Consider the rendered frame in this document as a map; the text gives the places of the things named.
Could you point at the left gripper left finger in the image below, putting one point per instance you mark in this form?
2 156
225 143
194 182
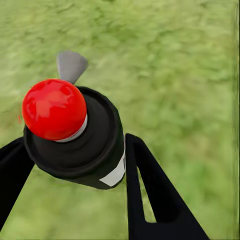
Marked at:
15 168

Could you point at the pesticide atomizer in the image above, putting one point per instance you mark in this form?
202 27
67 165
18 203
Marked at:
74 133

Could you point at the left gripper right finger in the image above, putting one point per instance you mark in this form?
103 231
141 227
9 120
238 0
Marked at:
174 220

